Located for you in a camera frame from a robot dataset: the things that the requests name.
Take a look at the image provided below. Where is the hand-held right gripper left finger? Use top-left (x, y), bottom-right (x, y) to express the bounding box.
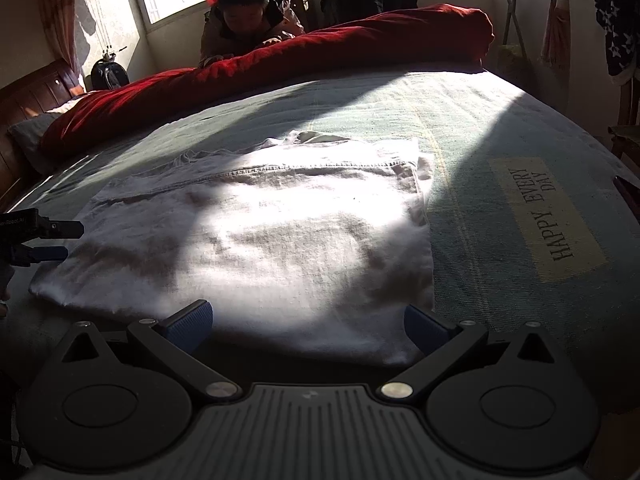
top-left (61, 299), bottom-right (241, 401)

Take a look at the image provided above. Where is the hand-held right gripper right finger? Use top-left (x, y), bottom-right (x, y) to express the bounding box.
top-left (377, 305), bottom-right (557, 401)

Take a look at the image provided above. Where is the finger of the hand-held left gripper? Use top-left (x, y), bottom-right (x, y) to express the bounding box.
top-left (10, 246), bottom-right (69, 267)
top-left (37, 219), bottom-right (85, 240)

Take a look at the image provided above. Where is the white printed t-shirt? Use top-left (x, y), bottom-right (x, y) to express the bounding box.
top-left (29, 130), bottom-right (436, 367)

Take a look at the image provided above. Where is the metal clothes drying rack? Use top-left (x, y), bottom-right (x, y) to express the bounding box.
top-left (480, 0), bottom-right (531, 58)

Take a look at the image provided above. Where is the person's left hand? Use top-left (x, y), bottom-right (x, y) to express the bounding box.
top-left (0, 264), bottom-right (17, 318)

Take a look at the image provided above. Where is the grey pillow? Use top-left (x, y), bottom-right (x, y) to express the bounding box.
top-left (7, 110), bottom-right (63, 171)

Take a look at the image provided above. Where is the wooden headboard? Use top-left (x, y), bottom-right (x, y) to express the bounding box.
top-left (0, 57), bottom-right (86, 211)

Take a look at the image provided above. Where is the black round bag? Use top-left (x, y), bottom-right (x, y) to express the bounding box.
top-left (90, 47), bottom-right (131, 91)

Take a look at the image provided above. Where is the green plaid bed sheet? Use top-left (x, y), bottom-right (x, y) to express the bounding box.
top-left (0, 67), bottom-right (640, 401)

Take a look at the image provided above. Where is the pink curtain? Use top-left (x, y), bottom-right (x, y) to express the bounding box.
top-left (35, 0), bottom-right (83, 83)
top-left (540, 0), bottom-right (573, 78)

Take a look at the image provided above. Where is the wooden chair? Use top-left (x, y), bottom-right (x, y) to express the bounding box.
top-left (607, 75), bottom-right (640, 171)

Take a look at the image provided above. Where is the red quilt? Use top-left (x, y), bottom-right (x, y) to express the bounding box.
top-left (39, 4), bottom-right (496, 158)

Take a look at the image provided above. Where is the dark star print cloth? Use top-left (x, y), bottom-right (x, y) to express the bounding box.
top-left (594, 0), bottom-right (640, 78)

